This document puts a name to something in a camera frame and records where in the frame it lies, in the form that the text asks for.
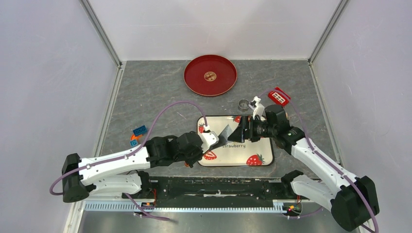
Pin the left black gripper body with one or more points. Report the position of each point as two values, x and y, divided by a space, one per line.
192 158

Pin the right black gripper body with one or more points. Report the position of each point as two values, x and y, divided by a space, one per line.
262 129

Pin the white strawberry tray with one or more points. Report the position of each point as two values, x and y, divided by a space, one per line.
258 153

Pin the round metal cookie cutter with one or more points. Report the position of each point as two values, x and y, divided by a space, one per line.
243 105

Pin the metal spatula orange handle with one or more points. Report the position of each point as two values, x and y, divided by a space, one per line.
222 136

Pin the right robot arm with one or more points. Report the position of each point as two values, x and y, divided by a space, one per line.
351 200

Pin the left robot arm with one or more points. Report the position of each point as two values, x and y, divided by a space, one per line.
83 177

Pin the red toy block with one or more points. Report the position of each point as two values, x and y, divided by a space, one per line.
278 96

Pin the small blue toy brick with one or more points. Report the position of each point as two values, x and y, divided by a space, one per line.
133 143

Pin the orange arch toy block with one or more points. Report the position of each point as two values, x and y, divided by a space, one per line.
135 137

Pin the round red tray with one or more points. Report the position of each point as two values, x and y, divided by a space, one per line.
210 75

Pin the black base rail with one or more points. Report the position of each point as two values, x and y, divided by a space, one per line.
212 192

